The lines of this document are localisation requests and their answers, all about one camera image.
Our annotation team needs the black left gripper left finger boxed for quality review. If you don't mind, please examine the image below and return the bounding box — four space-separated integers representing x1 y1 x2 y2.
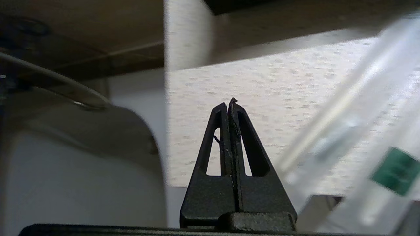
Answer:
180 102 237 228

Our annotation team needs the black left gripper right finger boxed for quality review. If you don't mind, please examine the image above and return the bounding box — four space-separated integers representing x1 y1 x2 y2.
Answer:
228 97 298 230

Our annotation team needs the grey cable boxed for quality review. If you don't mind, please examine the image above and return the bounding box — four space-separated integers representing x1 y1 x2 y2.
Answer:
0 52 110 111

